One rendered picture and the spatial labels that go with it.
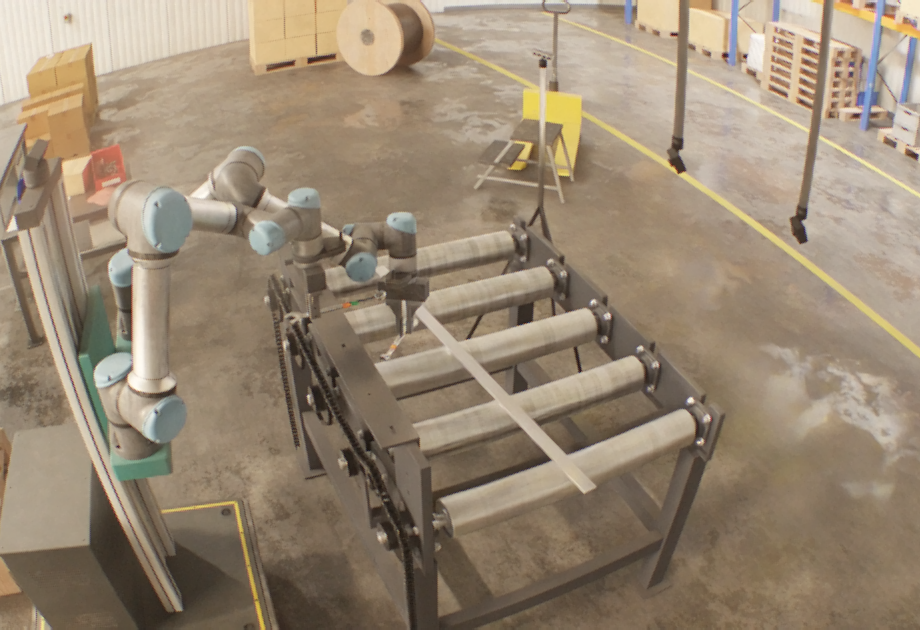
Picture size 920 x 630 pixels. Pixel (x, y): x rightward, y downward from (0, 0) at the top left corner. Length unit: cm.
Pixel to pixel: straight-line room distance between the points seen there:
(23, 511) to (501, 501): 142
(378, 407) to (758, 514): 200
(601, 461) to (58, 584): 164
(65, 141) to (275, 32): 325
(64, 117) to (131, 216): 602
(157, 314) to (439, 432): 95
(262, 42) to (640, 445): 790
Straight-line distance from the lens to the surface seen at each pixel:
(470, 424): 215
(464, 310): 267
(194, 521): 277
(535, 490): 198
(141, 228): 142
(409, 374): 234
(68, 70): 882
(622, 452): 210
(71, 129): 747
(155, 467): 178
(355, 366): 193
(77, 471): 232
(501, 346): 244
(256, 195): 190
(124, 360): 169
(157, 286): 147
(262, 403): 371
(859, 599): 320
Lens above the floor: 233
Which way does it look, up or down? 34 degrees down
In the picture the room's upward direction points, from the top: 1 degrees counter-clockwise
